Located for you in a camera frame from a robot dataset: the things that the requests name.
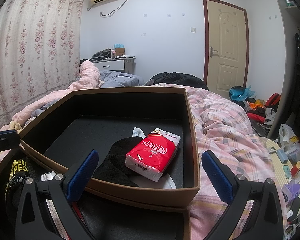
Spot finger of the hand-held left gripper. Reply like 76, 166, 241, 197
0, 129, 18, 156

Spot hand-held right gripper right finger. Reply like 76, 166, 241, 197
201, 150, 284, 240

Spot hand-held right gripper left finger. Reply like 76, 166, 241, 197
15, 149, 99, 240

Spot black shoe wipes packet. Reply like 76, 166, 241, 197
4, 158, 31, 205

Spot black sock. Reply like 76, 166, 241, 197
93, 137, 147, 188

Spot long white red tissue pack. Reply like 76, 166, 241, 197
41, 172, 84, 233

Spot brown cardboard drawer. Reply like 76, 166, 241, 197
19, 87, 200, 208

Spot white sock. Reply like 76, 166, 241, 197
132, 127, 177, 190

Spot brown cardboard box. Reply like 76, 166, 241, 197
0, 150, 190, 240

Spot pink plaid quilt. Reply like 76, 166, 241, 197
146, 82, 294, 240

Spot beige slatted board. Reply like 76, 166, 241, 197
266, 138, 291, 182

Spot light blue box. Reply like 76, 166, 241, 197
276, 149, 289, 163

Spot red clothes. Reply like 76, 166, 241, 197
246, 112, 269, 125

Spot purple plastic bag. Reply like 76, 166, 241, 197
281, 182, 300, 203

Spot white yellow plastic bag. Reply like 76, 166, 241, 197
279, 123, 300, 156

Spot orange cloth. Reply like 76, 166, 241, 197
247, 98, 265, 111

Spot wardrobe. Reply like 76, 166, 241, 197
265, 0, 300, 140

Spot blue plastic bag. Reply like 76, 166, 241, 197
228, 85, 256, 103

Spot floral curtain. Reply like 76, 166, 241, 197
0, 0, 87, 133

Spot red backpack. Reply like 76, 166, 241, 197
264, 93, 282, 108

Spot pink fleece blanket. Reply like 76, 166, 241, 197
11, 61, 103, 130

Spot grey blanket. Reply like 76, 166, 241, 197
97, 70, 146, 89

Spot black clothes pile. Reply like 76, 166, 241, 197
149, 72, 210, 91

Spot white nightstand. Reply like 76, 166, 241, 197
90, 56, 137, 75

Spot beige door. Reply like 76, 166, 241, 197
202, 0, 248, 97

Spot air conditioner cable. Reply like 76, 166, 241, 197
87, 0, 132, 18

